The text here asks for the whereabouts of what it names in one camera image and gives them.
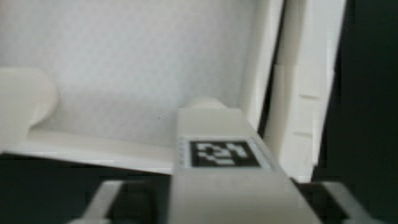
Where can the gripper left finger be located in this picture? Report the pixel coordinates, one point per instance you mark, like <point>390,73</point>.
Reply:
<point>127,203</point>

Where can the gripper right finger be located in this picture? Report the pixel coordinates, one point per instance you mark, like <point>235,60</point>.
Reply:
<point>335,204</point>

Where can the white desk top tray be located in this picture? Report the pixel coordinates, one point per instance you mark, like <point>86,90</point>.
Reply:
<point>136,54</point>

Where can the white front fence bar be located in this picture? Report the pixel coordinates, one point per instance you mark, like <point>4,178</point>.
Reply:
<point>303,83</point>

